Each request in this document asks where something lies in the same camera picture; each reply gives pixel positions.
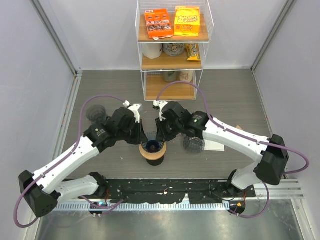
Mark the blue plastic dripper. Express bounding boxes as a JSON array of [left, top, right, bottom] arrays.
[[141, 131, 164, 154]]

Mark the white paper coffee filter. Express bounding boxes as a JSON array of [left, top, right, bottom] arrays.
[[204, 139, 225, 152]]

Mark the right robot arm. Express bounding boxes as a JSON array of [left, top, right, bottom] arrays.
[[153, 100, 289, 197]]

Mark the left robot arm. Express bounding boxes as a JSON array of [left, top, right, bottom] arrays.
[[18, 104, 147, 218]]

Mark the smoky glass coffee server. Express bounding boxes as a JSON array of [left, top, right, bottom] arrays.
[[182, 136, 205, 154]]

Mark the smoky grey plastic dripper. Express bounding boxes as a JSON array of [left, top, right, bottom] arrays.
[[86, 104, 108, 126]]

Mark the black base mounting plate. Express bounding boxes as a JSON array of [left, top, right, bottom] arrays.
[[77, 178, 256, 205]]

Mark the grey printed tin can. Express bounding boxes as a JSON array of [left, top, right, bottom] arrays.
[[162, 43, 185, 57]]

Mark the yellow candy bag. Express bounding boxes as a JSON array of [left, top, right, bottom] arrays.
[[185, 43, 201, 62]]

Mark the white paper roll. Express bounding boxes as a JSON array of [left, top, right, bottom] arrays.
[[142, 43, 163, 60]]

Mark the orange snack box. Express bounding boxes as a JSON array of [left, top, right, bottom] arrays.
[[144, 8, 174, 40]]

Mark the yellow snack bag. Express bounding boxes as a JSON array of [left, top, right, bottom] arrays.
[[173, 6, 201, 37]]

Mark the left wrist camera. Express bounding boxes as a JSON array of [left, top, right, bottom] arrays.
[[122, 100, 143, 124]]

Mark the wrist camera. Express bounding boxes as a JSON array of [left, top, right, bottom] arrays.
[[122, 100, 143, 124], [152, 100, 168, 122]]

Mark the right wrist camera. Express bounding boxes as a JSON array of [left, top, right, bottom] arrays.
[[152, 100, 168, 122]]

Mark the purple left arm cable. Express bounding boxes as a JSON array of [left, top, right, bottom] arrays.
[[13, 93, 130, 229]]

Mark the white slotted cable duct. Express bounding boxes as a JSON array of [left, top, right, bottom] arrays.
[[53, 201, 230, 212]]

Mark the white wire shelf rack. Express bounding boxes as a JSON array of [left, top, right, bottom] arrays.
[[135, 0, 214, 101]]

